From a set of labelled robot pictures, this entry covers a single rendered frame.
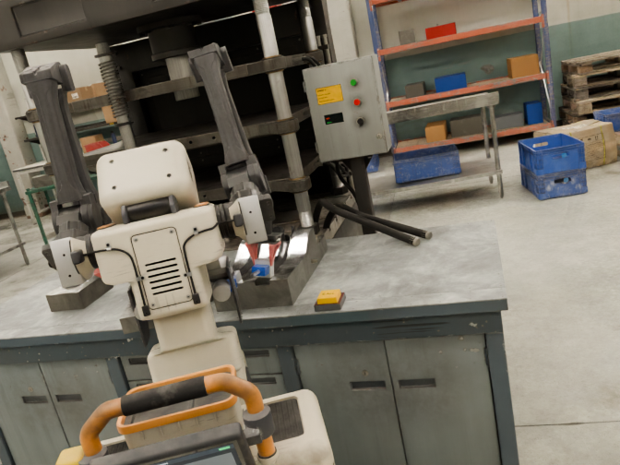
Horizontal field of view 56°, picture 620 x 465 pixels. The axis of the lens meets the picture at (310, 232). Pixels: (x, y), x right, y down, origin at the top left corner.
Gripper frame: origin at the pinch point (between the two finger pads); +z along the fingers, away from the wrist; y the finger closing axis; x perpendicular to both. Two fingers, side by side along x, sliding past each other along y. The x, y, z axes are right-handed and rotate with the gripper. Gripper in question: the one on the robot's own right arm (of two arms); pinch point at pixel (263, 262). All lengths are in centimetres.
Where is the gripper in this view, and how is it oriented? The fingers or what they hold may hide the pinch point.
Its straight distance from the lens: 181.5
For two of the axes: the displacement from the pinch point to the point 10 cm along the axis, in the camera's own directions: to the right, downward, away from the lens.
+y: -9.7, -0.4, 2.5
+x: -2.5, 1.5, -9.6
